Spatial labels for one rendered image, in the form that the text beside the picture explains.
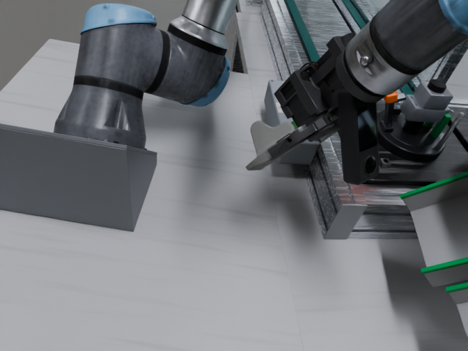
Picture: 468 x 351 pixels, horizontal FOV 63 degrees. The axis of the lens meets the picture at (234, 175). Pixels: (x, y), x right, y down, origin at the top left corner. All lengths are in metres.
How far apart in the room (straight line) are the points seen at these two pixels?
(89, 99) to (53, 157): 0.12
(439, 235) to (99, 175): 0.49
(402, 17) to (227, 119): 0.58
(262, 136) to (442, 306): 0.43
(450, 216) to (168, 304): 0.43
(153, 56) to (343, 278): 0.49
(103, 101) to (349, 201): 0.43
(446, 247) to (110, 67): 0.56
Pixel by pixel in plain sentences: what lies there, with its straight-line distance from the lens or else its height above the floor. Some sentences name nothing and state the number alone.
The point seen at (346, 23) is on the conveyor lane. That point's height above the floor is 0.91.
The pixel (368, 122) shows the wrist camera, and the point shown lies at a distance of 0.49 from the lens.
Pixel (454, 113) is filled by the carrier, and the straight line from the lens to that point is 0.99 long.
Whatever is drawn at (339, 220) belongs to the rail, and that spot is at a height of 0.92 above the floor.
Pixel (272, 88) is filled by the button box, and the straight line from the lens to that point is 0.86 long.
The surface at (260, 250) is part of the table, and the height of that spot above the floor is 0.86.
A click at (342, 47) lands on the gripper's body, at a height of 1.22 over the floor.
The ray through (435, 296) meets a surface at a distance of 0.76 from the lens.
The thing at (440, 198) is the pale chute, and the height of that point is 1.03.
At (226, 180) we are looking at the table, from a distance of 0.77.
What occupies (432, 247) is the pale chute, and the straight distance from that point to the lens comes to 0.62.
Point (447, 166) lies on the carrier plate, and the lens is 0.82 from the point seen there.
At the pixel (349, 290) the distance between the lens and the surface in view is 0.69.
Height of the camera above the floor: 1.42
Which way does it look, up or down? 46 degrees down
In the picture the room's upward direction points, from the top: 12 degrees clockwise
